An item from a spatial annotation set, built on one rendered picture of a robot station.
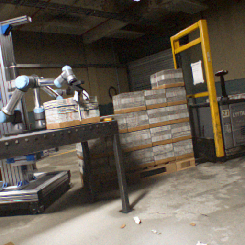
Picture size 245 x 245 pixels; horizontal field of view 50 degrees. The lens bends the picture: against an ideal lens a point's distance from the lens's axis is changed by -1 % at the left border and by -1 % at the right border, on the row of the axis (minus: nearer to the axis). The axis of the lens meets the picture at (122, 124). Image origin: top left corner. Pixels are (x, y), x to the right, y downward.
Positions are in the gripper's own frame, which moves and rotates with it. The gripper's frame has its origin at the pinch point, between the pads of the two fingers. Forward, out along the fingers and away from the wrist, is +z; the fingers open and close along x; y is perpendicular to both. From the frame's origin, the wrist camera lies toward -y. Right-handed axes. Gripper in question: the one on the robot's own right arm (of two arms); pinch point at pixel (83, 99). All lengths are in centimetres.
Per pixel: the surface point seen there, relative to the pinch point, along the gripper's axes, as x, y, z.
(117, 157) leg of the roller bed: -23, 23, 47
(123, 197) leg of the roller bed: -23, 41, 77
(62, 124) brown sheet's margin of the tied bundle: 16.9, 16.1, 10.6
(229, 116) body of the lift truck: -216, 16, 39
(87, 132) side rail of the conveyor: 3.7, 9.0, 24.8
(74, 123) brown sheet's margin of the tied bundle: 6.5, 15.8, 11.3
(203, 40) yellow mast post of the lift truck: -189, -28, -51
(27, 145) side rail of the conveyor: 52, 8, 26
